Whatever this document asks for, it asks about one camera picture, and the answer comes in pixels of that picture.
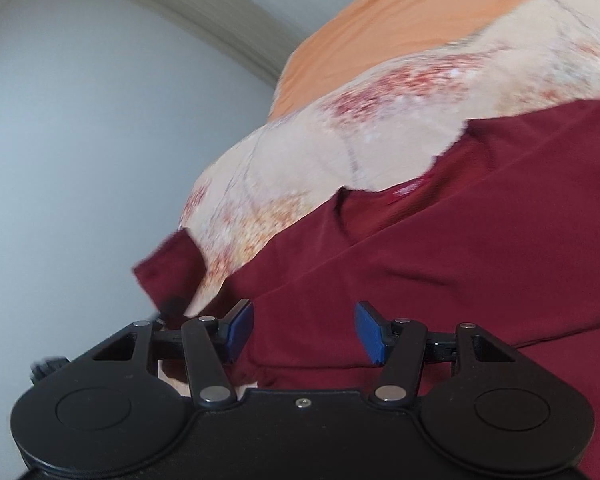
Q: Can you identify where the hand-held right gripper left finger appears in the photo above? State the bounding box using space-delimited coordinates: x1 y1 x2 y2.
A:
92 298 256 408

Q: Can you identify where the orange bed sheet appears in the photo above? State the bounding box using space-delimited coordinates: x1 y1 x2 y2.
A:
267 0 600 122

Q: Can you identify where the beige baseboard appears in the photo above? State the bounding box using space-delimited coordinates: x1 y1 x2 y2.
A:
65 0 287 89

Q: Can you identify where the floral beige blanket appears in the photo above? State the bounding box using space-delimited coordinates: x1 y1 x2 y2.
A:
157 0 600 480

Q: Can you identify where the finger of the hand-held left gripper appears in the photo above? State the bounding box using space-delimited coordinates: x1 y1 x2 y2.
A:
152 296 187 328

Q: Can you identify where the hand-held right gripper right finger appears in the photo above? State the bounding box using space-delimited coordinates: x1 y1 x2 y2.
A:
354 301 524 407

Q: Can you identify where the maroon shirt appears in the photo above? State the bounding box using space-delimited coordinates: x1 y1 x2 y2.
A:
132 95 600 392

